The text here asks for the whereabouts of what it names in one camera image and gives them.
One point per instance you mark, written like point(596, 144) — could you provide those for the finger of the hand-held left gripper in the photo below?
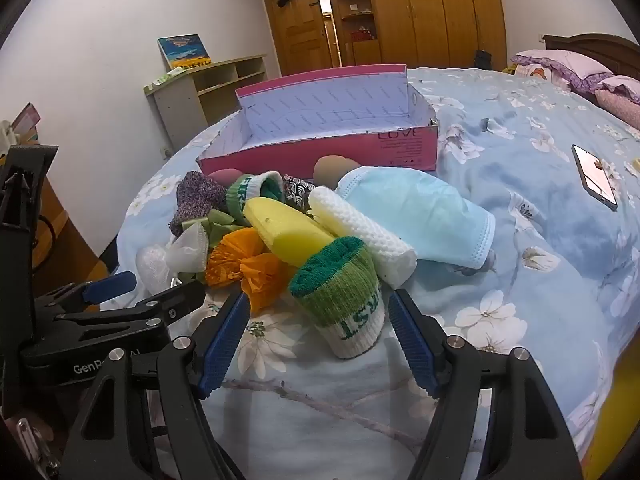
point(170, 302)
point(112, 285)

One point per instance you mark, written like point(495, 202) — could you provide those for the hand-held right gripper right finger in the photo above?
point(412, 340)

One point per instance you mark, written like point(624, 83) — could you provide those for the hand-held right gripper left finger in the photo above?
point(225, 345)

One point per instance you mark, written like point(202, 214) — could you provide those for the clear plastic bag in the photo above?
point(187, 250)

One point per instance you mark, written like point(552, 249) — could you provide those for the orange paper flower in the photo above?
point(235, 255)

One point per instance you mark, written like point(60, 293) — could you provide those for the green and white sock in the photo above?
point(340, 290)
point(240, 195)

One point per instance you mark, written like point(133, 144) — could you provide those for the green ribbon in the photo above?
point(217, 220)

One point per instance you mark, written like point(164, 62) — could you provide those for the purple knitted sock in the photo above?
point(197, 197)

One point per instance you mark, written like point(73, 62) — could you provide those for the white knitted cloth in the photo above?
point(360, 230)

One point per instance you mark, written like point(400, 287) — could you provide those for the yellow sponge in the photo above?
point(285, 230)

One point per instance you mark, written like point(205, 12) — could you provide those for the blue face mask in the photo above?
point(425, 210)

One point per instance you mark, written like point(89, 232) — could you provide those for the pink makeup sponge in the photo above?
point(222, 176)

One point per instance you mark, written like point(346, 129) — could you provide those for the tan makeup sponge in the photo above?
point(332, 167)

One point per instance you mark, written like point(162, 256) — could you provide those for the pink cardboard box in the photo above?
point(350, 150)

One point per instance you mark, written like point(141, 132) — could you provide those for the wooden desk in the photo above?
point(65, 240)

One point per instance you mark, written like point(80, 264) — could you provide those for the blue floral bedsheet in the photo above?
point(525, 270)

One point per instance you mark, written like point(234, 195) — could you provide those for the beige open shelf unit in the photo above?
point(175, 105)

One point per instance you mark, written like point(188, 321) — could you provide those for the green packet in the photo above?
point(165, 77)

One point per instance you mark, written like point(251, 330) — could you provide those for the blue and yellow painting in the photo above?
point(185, 50)

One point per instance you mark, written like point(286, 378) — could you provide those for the smartphone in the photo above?
point(595, 175)

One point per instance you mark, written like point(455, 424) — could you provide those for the yellow plush toy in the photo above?
point(510, 67)

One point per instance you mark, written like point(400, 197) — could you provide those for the black bag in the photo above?
point(483, 59)

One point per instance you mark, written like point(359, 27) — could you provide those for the wooden door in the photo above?
point(295, 35)

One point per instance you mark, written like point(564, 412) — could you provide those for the red basket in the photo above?
point(362, 36)

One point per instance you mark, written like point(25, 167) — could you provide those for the pink ruffled pillow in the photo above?
point(620, 97)
point(565, 65)

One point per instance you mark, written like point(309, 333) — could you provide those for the wooden wardrobe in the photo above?
point(425, 10)

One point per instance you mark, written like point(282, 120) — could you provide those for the dark wooden headboard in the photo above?
point(600, 45)

